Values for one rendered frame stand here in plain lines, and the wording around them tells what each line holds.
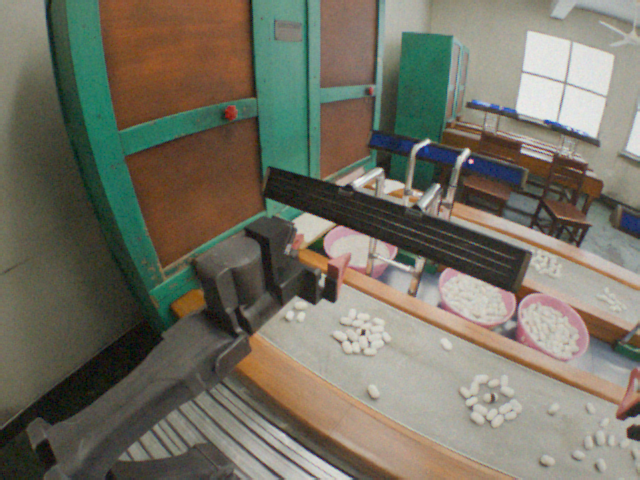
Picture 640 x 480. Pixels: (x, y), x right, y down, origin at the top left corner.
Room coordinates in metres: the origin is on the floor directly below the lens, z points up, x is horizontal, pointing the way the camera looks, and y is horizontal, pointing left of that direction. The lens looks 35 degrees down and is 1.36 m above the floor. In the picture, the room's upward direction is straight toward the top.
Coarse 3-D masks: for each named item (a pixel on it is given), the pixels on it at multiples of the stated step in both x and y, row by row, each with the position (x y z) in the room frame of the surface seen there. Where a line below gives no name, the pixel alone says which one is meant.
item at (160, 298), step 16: (288, 208) 0.96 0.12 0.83; (128, 272) 0.63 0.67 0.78; (192, 272) 0.60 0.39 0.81; (144, 288) 0.50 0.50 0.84; (160, 288) 0.51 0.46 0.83; (176, 288) 0.55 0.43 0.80; (192, 288) 0.59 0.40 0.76; (144, 304) 0.73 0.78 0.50; (160, 304) 0.50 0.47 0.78; (160, 320) 0.52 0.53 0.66; (176, 320) 0.51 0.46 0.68; (160, 336) 0.79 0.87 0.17
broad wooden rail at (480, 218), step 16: (400, 192) 1.27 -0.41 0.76; (464, 208) 1.12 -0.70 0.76; (480, 224) 1.00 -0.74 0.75; (496, 224) 0.97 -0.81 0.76; (512, 224) 0.98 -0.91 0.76; (528, 240) 0.85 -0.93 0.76; (544, 240) 0.85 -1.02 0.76; (560, 256) 0.75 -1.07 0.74; (576, 256) 0.72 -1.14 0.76; (592, 256) 0.72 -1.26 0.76; (608, 272) 0.60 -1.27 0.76; (624, 272) 0.59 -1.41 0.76
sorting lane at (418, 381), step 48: (288, 336) 0.44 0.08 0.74; (432, 336) 0.43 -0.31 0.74; (336, 384) 0.30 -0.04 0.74; (384, 384) 0.29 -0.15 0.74; (432, 384) 0.28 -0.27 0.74; (480, 384) 0.26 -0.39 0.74; (528, 384) 0.23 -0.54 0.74; (432, 432) 0.16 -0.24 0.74; (480, 432) 0.14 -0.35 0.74; (528, 432) 0.11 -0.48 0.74; (576, 432) 0.07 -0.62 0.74; (624, 432) 0.00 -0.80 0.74
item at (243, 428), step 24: (240, 384) 0.33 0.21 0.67; (192, 408) 0.24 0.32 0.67; (216, 408) 0.25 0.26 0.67; (240, 408) 0.26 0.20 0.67; (264, 408) 0.26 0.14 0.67; (168, 432) 0.16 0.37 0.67; (192, 432) 0.18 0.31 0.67; (216, 432) 0.19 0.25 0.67; (240, 432) 0.19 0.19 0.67; (264, 432) 0.20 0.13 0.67; (288, 432) 0.20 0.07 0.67; (120, 456) 0.07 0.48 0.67; (144, 456) 0.09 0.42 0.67; (168, 456) 0.10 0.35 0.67; (240, 456) 0.13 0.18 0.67; (264, 456) 0.14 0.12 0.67; (288, 456) 0.14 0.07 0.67; (312, 456) 0.15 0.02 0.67; (336, 456) 0.14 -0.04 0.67
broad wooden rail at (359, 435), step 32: (256, 352) 0.37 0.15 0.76; (256, 384) 0.28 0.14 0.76; (288, 384) 0.29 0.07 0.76; (320, 384) 0.29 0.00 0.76; (288, 416) 0.22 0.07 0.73; (320, 416) 0.21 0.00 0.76; (352, 416) 0.21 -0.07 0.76; (384, 416) 0.21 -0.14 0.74; (352, 448) 0.14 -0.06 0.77; (384, 448) 0.14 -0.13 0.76; (416, 448) 0.13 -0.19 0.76
